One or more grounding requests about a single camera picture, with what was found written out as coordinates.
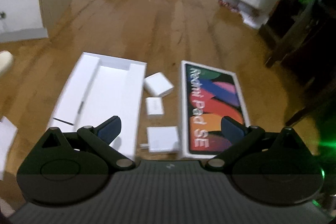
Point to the cream slipper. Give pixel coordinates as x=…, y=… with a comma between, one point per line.
x=6, y=61

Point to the white box tray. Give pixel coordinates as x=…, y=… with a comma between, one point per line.
x=98, y=88

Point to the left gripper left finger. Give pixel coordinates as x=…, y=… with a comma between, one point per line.
x=99, y=139

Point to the Redmi Pad SE box lid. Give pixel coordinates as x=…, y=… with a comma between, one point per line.
x=207, y=94

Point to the dark wooden furniture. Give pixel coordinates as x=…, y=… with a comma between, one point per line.
x=309, y=48

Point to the small white charger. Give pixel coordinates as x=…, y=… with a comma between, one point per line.
x=154, y=106

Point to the large white square charger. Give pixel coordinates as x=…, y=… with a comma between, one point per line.
x=157, y=85

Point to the white paper sheet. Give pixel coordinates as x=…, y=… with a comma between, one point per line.
x=8, y=133

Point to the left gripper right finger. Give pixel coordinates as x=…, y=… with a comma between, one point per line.
x=244, y=143

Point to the white power adapter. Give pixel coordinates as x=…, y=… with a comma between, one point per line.
x=161, y=140

